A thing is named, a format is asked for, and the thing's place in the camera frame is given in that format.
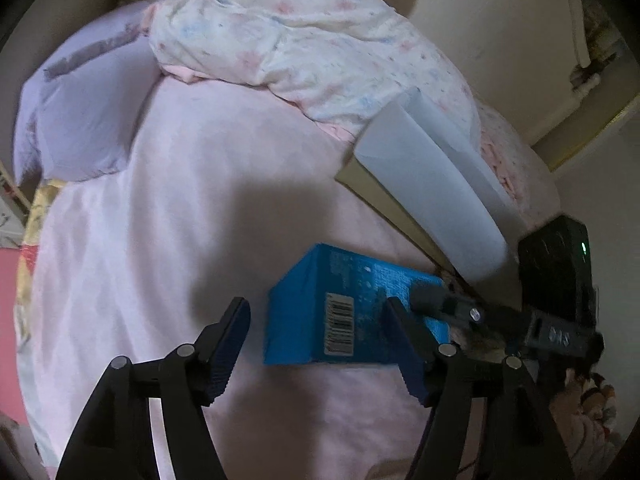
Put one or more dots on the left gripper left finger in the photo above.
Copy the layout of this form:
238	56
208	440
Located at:
112	438

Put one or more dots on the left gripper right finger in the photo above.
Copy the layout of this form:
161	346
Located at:
519	437

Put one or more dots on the grey fabric storage bin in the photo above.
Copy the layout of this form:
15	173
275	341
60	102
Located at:
418	169

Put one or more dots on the blue bandage carton box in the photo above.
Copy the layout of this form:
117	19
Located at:
328	308

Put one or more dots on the person's left hand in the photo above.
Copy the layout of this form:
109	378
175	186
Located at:
585	413

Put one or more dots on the white bed headboard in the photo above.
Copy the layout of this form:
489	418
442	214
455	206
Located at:
519	56

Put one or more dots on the lavender folded blanket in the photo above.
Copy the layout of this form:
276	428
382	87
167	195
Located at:
79	111

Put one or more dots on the floral white duvet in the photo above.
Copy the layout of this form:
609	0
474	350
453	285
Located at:
339	61

